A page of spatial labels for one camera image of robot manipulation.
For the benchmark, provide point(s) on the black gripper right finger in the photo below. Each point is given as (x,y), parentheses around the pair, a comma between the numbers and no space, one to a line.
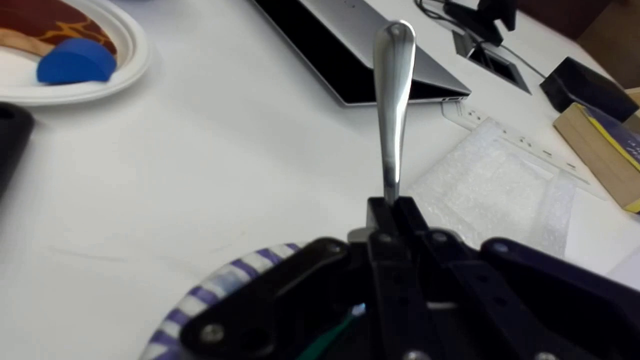
(507,300)

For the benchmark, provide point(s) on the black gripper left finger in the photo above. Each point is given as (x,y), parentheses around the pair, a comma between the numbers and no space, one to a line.
(387,292)

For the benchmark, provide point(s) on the wooden block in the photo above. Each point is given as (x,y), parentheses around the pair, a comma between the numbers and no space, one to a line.
(601,147)

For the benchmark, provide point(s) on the white paper plate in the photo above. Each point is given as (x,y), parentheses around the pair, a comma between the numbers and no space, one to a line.
(100,81)

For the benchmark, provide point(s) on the blue half-round block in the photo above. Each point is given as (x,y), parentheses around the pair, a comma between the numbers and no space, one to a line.
(75,60)

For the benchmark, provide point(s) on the clear plastic bag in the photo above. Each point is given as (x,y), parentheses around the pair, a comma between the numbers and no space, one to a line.
(493,187)

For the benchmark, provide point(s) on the small black box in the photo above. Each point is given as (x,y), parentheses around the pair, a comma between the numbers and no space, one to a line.
(587,87)

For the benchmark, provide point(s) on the table power outlet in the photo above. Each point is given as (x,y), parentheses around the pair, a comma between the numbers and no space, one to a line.
(493,60)

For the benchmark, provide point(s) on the silver laptop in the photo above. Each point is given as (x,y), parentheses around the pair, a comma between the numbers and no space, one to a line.
(346,47)

